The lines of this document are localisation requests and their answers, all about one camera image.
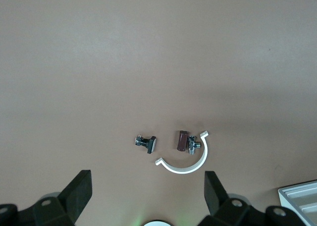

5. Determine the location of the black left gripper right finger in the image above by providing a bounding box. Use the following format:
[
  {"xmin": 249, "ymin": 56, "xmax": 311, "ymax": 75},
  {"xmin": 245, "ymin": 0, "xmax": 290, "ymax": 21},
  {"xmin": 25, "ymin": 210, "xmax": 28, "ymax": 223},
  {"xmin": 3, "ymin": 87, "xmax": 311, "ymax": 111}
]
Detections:
[{"xmin": 200, "ymin": 171, "xmax": 317, "ymax": 226}]

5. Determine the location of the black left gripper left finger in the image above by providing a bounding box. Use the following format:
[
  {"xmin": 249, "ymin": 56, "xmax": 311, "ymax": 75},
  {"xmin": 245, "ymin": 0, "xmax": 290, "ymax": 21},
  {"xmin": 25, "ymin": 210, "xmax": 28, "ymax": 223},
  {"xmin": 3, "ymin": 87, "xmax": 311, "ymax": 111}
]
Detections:
[{"xmin": 0, "ymin": 170, "xmax": 93, "ymax": 226}]

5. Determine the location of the white drawer cabinet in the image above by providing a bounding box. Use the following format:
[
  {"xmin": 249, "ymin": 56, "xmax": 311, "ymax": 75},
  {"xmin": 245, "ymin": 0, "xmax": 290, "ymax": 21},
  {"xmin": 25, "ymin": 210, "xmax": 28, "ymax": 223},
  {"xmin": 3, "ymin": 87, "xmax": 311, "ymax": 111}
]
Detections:
[{"xmin": 276, "ymin": 178, "xmax": 317, "ymax": 226}]

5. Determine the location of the white curved pipe clamp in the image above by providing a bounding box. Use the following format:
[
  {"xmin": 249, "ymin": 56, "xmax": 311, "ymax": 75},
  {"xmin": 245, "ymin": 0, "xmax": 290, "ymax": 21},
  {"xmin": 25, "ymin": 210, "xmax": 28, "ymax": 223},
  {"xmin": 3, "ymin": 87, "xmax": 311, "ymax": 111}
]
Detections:
[{"xmin": 154, "ymin": 130, "xmax": 210, "ymax": 174}]

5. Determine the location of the small black connector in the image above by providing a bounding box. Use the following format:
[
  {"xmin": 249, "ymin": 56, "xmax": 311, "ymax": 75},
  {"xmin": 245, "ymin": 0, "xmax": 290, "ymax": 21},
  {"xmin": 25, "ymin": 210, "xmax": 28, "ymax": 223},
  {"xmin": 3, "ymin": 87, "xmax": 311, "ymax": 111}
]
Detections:
[{"xmin": 134, "ymin": 134, "xmax": 158, "ymax": 155}]

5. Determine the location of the chrome valve brown handle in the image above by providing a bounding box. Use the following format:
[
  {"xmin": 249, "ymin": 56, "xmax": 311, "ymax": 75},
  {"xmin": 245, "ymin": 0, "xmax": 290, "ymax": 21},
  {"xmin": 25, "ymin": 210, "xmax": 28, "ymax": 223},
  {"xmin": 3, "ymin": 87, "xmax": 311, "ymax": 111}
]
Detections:
[{"xmin": 176, "ymin": 130, "xmax": 203, "ymax": 155}]

